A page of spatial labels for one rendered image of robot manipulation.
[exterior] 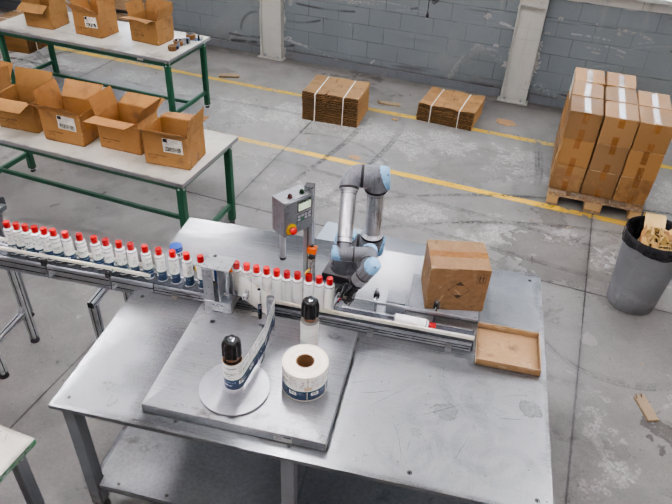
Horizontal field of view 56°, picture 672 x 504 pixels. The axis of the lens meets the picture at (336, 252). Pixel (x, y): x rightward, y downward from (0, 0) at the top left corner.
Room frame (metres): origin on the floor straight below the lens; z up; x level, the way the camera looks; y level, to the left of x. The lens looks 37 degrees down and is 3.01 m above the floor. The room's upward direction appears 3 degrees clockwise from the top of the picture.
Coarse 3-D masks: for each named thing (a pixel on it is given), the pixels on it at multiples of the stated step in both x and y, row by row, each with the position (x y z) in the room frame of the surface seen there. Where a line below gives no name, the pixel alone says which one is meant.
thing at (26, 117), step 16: (16, 80) 4.62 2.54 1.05; (32, 80) 4.59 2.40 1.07; (48, 80) 4.56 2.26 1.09; (0, 96) 4.44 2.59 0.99; (16, 96) 4.59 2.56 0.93; (32, 96) 4.58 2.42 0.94; (0, 112) 4.35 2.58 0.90; (16, 112) 4.17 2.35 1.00; (32, 112) 4.28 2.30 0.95; (16, 128) 4.33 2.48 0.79; (32, 128) 4.29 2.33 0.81
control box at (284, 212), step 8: (280, 192) 2.49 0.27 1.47; (288, 192) 2.50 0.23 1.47; (296, 192) 2.50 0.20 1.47; (272, 200) 2.46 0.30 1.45; (280, 200) 2.42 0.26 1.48; (288, 200) 2.43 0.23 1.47; (296, 200) 2.44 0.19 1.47; (312, 200) 2.50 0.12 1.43; (272, 208) 2.46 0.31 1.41; (280, 208) 2.42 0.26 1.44; (288, 208) 2.40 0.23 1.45; (296, 208) 2.44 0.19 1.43; (272, 216) 2.46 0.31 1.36; (280, 216) 2.42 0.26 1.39; (288, 216) 2.40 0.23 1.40; (296, 216) 2.44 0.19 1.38; (280, 224) 2.42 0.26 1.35; (288, 224) 2.40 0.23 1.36; (296, 224) 2.44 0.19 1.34; (304, 224) 2.47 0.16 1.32; (280, 232) 2.42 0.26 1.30; (288, 232) 2.40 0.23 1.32
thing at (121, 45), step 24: (0, 24) 6.71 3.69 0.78; (24, 24) 6.75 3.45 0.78; (72, 24) 6.83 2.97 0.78; (120, 24) 6.92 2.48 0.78; (0, 48) 6.65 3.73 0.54; (48, 48) 7.28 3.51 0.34; (72, 48) 6.35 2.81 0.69; (96, 48) 6.19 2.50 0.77; (120, 48) 6.18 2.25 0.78; (144, 48) 6.22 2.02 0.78; (192, 48) 6.33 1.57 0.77; (168, 72) 5.97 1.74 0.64; (168, 96) 5.98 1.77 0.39
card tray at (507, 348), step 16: (480, 336) 2.28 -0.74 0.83; (496, 336) 2.28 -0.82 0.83; (512, 336) 2.29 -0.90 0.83; (528, 336) 2.30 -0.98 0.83; (480, 352) 2.17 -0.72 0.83; (496, 352) 2.17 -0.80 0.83; (512, 352) 2.18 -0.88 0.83; (528, 352) 2.18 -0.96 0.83; (512, 368) 2.06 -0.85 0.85; (528, 368) 2.05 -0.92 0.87
